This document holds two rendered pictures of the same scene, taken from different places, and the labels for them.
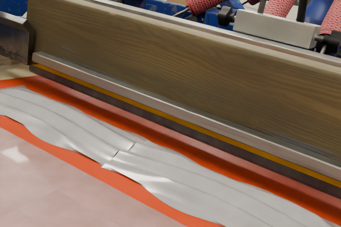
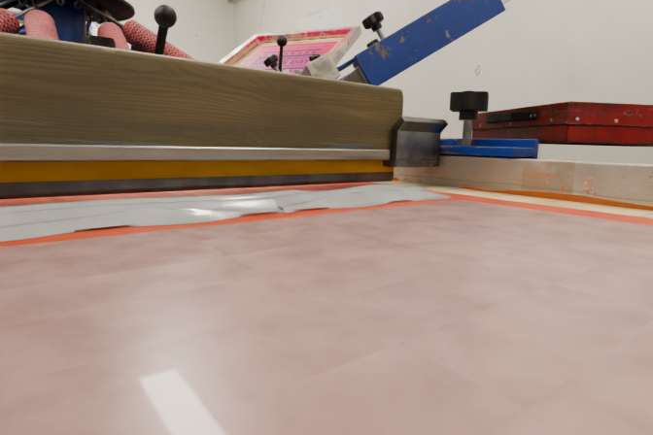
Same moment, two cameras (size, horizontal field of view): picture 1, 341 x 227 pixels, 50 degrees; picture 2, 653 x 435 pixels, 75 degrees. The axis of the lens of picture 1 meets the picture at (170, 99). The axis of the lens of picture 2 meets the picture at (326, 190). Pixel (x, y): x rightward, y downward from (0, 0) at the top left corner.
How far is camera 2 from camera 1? 0.31 m
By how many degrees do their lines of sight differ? 64
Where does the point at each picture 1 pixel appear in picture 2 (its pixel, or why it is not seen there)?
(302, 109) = (340, 117)
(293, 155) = (353, 153)
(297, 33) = not seen: hidden behind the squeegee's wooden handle
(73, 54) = (35, 128)
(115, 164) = (290, 206)
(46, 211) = (372, 228)
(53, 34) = not seen: outside the picture
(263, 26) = not seen: hidden behind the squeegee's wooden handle
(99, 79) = (128, 149)
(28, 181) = (309, 230)
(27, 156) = (241, 228)
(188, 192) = (356, 195)
